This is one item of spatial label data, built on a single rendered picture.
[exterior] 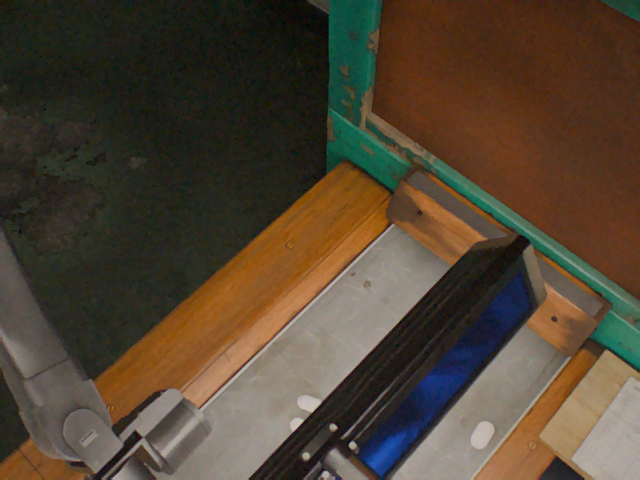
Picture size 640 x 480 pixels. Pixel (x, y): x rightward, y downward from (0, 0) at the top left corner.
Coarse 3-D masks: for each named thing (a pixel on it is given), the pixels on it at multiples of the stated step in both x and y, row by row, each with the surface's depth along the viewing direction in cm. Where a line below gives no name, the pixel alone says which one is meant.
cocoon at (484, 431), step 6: (480, 426) 87; (486, 426) 87; (492, 426) 87; (474, 432) 87; (480, 432) 86; (486, 432) 86; (492, 432) 87; (474, 438) 86; (480, 438) 86; (486, 438) 86; (474, 444) 86; (480, 444) 86; (486, 444) 86
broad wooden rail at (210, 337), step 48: (336, 192) 103; (384, 192) 103; (288, 240) 99; (336, 240) 99; (240, 288) 96; (288, 288) 96; (144, 336) 92; (192, 336) 92; (240, 336) 92; (96, 384) 89; (144, 384) 89; (192, 384) 89
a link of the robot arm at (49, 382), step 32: (0, 224) 66; (0, 256) 65; (0, 288) 64; (32, 288) 66; (0, 320) 64; (32, 320) 65; (0, 352) 65; (32, 352) 64; (64, 352) 66; (32, 384) 63; (64, 384) 65; (32, 416) 68; (64, 416) 64; (64, 448) 64
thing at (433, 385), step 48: (528, 240) 59; (432, 288) 63; (480, 288) 57; (528, 288) 60; (384, 336) 61; (432, 336) 55; (480, 336) 58; (384, 384) 53; (432, 384) 56; (336, 432) 51; (384, 432) 53
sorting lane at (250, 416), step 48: (384, 240) 102; (336, 288) 98; (384, 288) 98; (288, 336) 95; (336, 336) 95; (528, 336) 95; (240, 384) 92; (288, 384) 92; (336, 384) 92; (480, 384) 91; (528, 384) 91; (240, 432) 89; (288, 432) 89; (432, 432) 88
